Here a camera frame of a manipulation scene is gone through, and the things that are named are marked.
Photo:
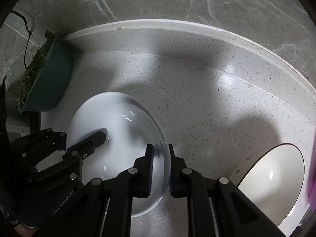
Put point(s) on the floral dark-rimmed bowl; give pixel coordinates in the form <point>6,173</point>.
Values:
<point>269,185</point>

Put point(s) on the leafy greens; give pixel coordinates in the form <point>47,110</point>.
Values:
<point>32,74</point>

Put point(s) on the purple plastic basin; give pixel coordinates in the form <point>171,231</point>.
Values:
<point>312,167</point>

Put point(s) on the teal plastic basin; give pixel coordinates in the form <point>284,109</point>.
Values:
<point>53,79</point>

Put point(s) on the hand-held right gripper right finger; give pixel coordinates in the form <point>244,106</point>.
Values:
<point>176,167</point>

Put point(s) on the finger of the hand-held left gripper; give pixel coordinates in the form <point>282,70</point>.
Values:
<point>42,140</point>
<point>91,140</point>

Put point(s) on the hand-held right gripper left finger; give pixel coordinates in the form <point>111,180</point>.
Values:
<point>149,172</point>

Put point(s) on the person's left hand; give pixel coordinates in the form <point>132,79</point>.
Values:
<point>26,230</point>

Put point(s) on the small white bowl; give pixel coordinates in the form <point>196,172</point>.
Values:
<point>118,128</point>

